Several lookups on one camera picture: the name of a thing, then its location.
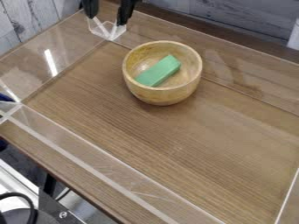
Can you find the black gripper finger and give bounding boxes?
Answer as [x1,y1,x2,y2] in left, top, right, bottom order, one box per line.
[82,0,99,19]
[117,0,138,25]

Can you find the green rectangular block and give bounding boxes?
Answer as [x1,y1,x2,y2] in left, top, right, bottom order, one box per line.
[135,55,182,88]

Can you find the light brown wooden bowl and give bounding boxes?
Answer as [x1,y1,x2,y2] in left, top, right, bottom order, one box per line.
[122,40,204,106]

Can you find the black table leg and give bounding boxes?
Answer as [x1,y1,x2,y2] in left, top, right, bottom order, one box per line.
[43,174,58,197]

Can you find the clear acrylic enclosure wall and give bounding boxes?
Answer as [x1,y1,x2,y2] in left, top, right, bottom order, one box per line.
[0,12,299,224]

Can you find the black metal bracket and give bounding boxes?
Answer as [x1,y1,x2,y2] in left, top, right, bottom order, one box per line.
[37,192,87,224]

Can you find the black cable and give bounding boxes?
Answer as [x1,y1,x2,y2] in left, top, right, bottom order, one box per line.
[0,192,41,224]

